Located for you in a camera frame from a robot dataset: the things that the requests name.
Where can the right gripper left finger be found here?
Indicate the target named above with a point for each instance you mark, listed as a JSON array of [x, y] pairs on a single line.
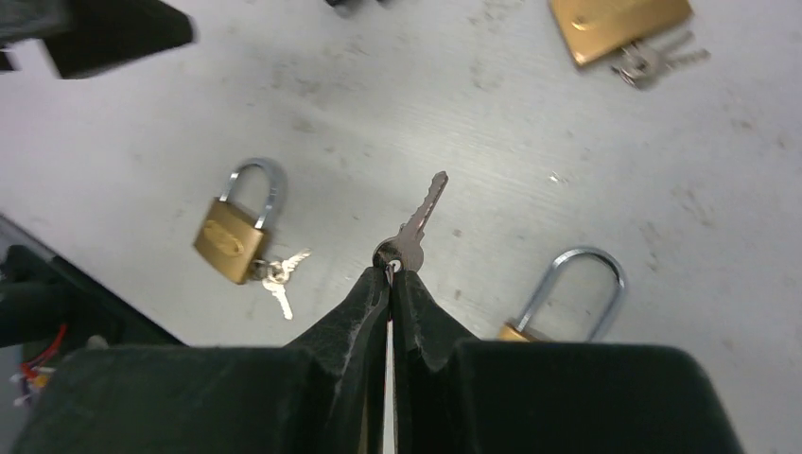
[[321, 393]]

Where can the keys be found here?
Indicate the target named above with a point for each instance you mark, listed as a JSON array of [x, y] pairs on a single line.
[[403, 252], [641, 65], [274, 276]]

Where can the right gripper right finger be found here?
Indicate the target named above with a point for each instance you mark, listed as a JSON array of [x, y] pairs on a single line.
[[458, 394]]

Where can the black padlock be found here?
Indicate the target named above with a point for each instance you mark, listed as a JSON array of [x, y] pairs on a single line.
[[349, 8]]

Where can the brass padlock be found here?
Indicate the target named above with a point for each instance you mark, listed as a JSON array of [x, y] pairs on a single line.
[[594, 28], [577, 299], [230, 239]]

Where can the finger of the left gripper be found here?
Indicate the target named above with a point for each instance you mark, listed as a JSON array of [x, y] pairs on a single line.
[[85, 38]]

